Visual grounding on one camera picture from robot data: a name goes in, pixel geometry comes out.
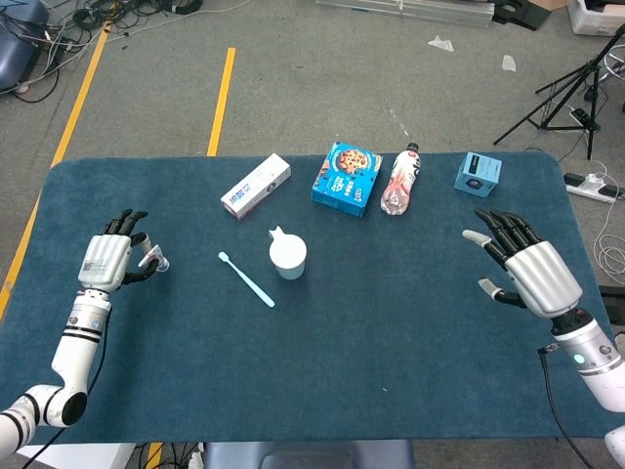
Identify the white power strip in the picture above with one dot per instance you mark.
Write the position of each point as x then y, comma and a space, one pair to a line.
588, 188

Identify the white storage crate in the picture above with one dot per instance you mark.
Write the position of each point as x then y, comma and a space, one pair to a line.
591, 19

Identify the crumpled white paper scrap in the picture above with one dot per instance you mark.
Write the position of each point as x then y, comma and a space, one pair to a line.
509, 63
442, 44

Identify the pale blue plastic cup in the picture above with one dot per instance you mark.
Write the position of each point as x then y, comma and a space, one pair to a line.
288, 254

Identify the light blue toothbrush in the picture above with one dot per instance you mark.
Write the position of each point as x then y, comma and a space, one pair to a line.
246, 281

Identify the light blue speaker box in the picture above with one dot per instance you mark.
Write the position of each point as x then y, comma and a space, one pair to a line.
478, 173

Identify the blue felt table mat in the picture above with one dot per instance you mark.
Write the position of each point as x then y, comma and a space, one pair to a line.
342, 342

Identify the aluminium profile rail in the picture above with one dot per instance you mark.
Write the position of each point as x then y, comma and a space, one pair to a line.
415, 10

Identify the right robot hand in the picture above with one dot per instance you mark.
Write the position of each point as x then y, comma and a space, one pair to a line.
544, 281

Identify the blue cookie box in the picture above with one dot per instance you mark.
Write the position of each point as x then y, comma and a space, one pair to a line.
346, 181

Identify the black tripod stand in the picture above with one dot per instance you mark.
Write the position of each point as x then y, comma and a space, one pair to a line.
593, 73

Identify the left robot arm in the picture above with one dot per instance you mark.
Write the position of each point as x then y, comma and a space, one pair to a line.
73, 356

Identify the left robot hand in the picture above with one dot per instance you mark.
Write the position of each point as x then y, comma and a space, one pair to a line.
105, 261

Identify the white box under table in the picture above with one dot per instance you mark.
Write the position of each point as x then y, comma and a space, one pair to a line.
83, 456

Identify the dark blue machine base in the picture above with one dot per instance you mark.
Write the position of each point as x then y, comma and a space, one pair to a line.
14, 54

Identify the white toothpaste carton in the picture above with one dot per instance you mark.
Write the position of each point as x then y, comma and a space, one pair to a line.
256, 186

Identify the pink label drink bottle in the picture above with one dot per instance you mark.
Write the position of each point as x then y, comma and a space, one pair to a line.
400, 183

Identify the white patterned toothpaste tube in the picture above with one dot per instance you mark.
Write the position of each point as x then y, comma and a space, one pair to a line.
155, 254

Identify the black bracket plates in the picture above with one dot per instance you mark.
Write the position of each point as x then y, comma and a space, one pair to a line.
520, 13

